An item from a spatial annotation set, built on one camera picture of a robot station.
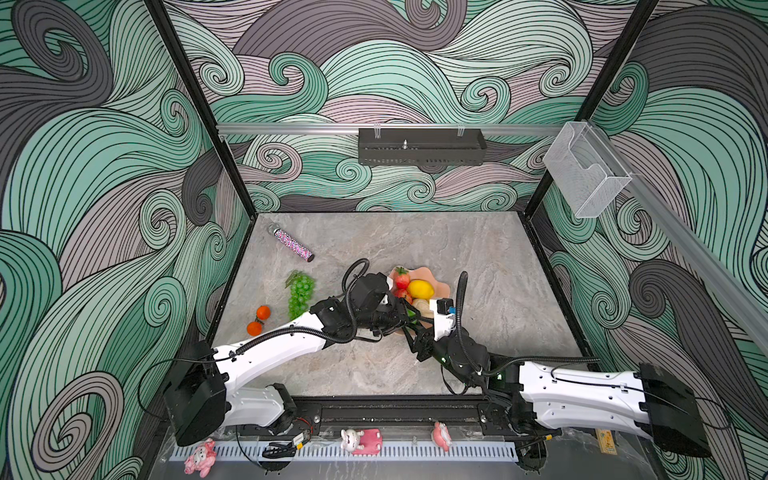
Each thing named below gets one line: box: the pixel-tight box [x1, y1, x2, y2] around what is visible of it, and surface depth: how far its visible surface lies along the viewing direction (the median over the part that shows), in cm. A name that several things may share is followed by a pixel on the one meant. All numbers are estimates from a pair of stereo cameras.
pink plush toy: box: [184, 438, 217, 478], surface depth 67 cm
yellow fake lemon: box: [408, 279, 435, 300], surface depth 93 cm
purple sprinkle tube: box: [272, 228, 315, 262], surface depth 109 cm
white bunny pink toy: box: [340, 428, 383, 456], surface depth 69 cm
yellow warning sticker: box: [596, 428, 618, 455], surface depth 70 cm
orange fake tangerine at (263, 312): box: [256, 305, 271, 321], surface depth 92 cm
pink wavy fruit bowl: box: [389, 266, 451, 319], surface depth 94 cm
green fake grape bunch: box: [285, 270, 316, 320], surface depth 94 cm
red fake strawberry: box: [395, 266, 410, 290], surface depth 94 cm
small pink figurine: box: [432, 421, 453, 452], surface depth 68 cm
